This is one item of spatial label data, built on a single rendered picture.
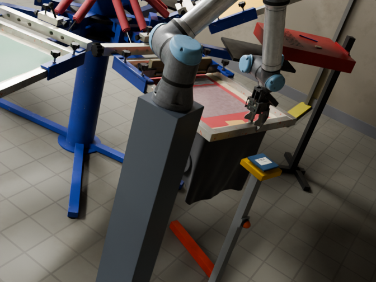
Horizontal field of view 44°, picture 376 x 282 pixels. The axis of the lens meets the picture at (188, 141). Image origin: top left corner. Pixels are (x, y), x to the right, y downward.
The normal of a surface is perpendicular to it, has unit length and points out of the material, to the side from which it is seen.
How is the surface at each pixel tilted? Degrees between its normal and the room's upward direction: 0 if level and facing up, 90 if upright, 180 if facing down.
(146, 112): 90
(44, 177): 0
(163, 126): 90
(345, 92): 90
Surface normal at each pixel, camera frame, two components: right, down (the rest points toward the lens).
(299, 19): -0.53, 0.30
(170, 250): 0.25, -0.83
